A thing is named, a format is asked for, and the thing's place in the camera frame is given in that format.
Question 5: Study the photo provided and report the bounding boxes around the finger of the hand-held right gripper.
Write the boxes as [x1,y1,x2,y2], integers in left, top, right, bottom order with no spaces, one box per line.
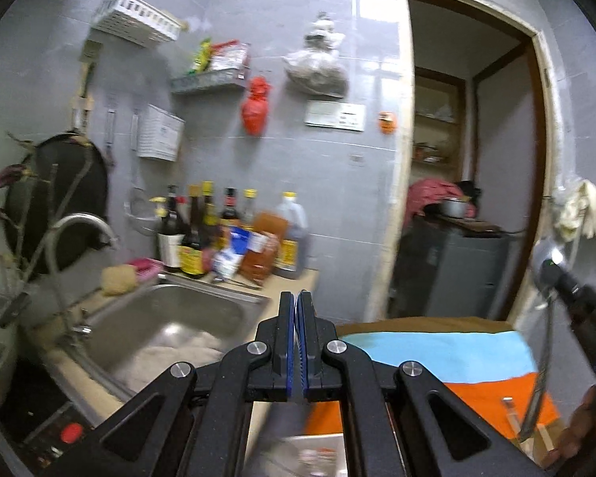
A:
[541,258,596,381]

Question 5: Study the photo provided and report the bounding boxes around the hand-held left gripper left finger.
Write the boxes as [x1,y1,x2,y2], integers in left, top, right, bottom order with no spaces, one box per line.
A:
[45,291,299,477]

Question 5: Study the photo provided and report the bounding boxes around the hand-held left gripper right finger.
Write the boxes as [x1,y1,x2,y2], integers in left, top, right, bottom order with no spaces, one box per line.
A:
[298,291,550,477]

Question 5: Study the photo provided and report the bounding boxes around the metal spoon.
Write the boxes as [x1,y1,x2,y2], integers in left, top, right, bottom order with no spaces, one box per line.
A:
[518,237,573,441]

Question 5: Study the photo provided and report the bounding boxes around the person's right hand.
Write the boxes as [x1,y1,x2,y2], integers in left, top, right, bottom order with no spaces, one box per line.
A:
[551,385,596,469]

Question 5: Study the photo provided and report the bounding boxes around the large oil jug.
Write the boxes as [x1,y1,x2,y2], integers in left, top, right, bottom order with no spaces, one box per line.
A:
[272,192,310,280]

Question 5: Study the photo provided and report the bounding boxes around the blue white packet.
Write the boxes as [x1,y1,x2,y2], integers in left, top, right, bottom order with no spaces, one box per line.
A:
[211,225,253,280]

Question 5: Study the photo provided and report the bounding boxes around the stainless steel sink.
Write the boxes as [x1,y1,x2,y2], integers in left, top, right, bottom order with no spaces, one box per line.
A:
[82,281,271,396]

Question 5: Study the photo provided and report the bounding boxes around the yellow label soy sauce bottle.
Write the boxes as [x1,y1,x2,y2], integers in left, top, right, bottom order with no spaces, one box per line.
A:
[179,185,208,280]

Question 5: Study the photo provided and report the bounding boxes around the yellow cap clear bottle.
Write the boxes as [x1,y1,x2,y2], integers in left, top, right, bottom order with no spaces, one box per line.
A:
[241,188,258,233]

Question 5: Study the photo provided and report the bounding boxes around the wooden utensil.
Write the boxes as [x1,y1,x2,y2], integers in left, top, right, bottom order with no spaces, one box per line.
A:
[535,422,559,464]

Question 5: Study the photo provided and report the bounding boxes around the red label dark bottle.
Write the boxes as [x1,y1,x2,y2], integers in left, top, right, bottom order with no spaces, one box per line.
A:
[219,187,242,250]

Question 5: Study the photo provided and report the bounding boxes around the grey cabinet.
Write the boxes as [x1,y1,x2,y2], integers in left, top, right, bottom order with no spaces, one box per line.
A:
[391,216,511,320]

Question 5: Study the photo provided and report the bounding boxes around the striped blanket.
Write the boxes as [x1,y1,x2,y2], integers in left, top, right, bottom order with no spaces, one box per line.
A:
[305,315,564,463]

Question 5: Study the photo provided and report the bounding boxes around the yellow cap dark bottle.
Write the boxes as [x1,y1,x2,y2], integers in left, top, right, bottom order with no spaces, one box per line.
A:
[201,181,220,254]

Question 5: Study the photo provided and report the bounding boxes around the dark pump bottle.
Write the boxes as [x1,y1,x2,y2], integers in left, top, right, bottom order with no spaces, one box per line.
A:
[149,185,188,273]

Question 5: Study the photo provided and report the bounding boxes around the pink soap dish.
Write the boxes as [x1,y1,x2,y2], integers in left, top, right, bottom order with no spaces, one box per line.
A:
[128,257,164,280]

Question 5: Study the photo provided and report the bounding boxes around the small metal pot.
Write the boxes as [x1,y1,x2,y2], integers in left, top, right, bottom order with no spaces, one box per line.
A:
[438,197,468,219]

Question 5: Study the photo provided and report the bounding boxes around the yellow sponge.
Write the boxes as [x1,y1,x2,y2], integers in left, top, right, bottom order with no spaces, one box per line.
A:
[101,265,141,297]

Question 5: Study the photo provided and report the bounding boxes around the red cloth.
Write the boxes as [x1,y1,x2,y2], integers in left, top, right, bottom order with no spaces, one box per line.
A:
[406,178,470,222]

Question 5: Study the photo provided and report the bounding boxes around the red plastic bag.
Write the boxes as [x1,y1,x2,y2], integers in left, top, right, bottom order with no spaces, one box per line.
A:
[241,76,270,136]

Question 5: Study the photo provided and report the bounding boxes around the metal faucet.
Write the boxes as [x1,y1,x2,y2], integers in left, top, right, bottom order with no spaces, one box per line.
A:
[44,213,121,339]

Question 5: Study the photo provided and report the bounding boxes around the wooden shelf unit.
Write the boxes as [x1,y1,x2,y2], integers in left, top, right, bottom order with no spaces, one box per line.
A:
[411,66,466,180]

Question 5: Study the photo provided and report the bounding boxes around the black wok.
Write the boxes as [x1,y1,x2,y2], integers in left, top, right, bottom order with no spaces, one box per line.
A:
[4,132,110,275]

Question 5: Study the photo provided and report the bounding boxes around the stove with red knob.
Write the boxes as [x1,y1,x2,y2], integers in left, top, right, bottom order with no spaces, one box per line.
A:
[10,392,100,463]

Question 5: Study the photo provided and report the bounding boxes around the clear plastic bag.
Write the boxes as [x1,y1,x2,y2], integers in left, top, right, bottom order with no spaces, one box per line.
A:
[283,11,350,99]

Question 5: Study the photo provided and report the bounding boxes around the hanging metal utensil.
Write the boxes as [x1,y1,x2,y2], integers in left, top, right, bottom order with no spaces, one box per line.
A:
[106,104,118,166]

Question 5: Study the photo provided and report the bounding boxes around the dried plant branches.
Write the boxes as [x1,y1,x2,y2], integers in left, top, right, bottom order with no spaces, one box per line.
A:
[0,130,97,353]

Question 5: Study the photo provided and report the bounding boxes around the red white packet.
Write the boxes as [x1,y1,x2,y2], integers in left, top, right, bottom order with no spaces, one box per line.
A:
[211,41,250,71]

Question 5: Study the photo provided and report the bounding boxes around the green yellow packet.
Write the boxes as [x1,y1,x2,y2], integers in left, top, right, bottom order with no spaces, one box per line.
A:
[194,39,215,74]

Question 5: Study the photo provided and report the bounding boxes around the pale handled utensil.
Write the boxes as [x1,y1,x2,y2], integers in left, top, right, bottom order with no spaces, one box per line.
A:
[501,396,521,439]

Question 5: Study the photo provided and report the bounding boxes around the wooden door frame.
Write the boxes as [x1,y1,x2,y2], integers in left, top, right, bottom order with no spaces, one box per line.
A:
[366,0,561,325]

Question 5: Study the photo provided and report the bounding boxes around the white wall socket panel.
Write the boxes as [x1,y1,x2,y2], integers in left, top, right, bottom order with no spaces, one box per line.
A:
[305,100,366,132]

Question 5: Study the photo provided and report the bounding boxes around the white wall box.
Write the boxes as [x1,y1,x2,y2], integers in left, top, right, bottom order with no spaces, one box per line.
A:
[137,104,186,162]

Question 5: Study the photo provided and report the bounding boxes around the grey metal wall shelf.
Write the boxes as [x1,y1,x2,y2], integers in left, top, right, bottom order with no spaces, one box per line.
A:
[170,68,248,96]

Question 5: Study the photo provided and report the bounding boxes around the white wall basket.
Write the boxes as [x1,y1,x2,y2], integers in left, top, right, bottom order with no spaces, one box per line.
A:
[90,0,184,49]

